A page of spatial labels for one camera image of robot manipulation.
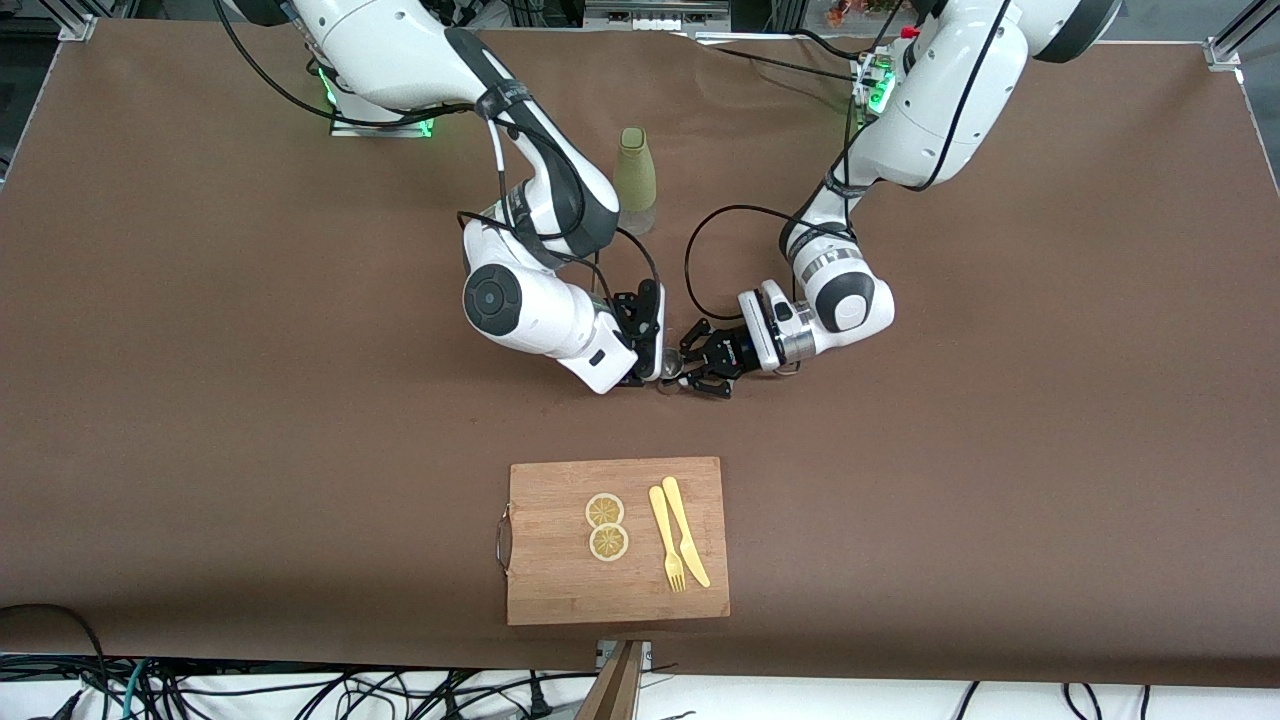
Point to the wooden cutting board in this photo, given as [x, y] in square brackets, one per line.
[560, 580]

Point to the yellow plastic fork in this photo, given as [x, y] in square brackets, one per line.
[665, 540]

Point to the yellow plastic knife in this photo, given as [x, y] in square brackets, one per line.
[685, 530]

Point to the lemon slice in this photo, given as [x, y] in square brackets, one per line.
[605, 511]
[609, 543]

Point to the aluminium frame corner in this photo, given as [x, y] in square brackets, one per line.
[1222, 52]
[78, 28]

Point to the green sleeved glass bottle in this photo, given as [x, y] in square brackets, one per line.
[640, 170]

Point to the steel double jigger cup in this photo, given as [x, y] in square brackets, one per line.
[675, 362]

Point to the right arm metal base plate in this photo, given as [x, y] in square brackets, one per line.
[400, 130]

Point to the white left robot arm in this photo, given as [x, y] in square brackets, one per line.
[950, 100]

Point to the grey power strip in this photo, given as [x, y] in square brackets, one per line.
[655, 10]

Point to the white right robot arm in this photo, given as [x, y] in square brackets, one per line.
[400, 50]

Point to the small metal bracket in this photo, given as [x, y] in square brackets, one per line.
[645, 655]

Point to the brown table cover sheet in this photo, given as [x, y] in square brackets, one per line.
[200, 450]

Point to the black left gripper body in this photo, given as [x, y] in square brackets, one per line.
[726, 352]

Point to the wooden post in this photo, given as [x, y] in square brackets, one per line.
[615, 690]

